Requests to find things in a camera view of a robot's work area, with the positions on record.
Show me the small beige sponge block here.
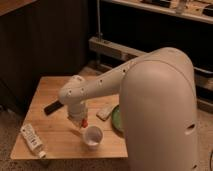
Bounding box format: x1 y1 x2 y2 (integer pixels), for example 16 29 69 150
96 106 113 121

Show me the white tube with label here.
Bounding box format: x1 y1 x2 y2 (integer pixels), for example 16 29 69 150
20 124 46 158

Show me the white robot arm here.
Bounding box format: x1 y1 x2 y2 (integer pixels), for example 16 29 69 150
58 47 199 171

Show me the black remote control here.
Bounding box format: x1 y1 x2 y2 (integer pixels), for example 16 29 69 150
44 101 63 115

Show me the green plate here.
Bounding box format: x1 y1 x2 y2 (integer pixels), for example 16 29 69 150
111 106 123 133

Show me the red pepper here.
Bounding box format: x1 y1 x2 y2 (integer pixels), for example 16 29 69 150
82 119 88 128

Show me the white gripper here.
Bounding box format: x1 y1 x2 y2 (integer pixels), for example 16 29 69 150
68 102 88 128

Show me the grey metal shelf beam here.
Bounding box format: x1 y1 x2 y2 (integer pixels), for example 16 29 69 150
89 37 213 90

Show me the vertical metal pole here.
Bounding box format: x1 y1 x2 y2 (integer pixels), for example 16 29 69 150
96 0 102 41

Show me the wooden low table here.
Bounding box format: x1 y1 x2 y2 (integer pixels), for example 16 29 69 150
9 75 129 161

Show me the white ceramic cup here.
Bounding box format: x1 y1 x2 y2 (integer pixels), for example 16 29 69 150
83 126 103 148

